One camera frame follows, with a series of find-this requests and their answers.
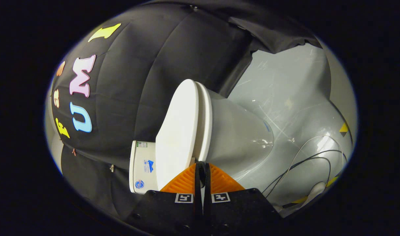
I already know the black backdrop cloth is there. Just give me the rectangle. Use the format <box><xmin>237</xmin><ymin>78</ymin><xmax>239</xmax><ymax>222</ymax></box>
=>
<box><xmin>51</xmin><ymin>0</ymin><xmax>322</xmax><ymax>221</ymax></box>

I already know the white toilet seat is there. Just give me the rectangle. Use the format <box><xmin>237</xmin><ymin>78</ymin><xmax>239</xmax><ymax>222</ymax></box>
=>
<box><xmin>191</xmin><ymin>82</ymin><xmax>213</xmax><ymax>163</ymax></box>

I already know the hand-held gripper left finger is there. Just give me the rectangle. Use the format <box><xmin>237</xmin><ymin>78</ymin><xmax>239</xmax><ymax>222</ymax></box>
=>
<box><xmin>126</xmin><ymin>163</ymin><xmax>203</xmax><ymax>236</ymax></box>

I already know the white toilet bowl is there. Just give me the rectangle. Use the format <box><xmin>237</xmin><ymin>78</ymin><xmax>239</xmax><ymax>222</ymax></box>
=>
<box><xmin>206</xmin><ymin>89</ymin><xmax>274</xmax><ymax>181</ymax></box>

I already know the thin white cable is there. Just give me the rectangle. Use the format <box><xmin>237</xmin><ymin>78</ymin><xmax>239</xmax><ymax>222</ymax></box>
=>
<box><xmin>274</xmin><ymin>134</ymin><xmax>347</xmax><ymax>215</ymax></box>

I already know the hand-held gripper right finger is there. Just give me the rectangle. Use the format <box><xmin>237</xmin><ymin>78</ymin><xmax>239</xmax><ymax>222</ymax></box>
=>
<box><xmin>203</xmin><ymin>162</ymin><xmax>282</xmax><ymax>236</ymax></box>

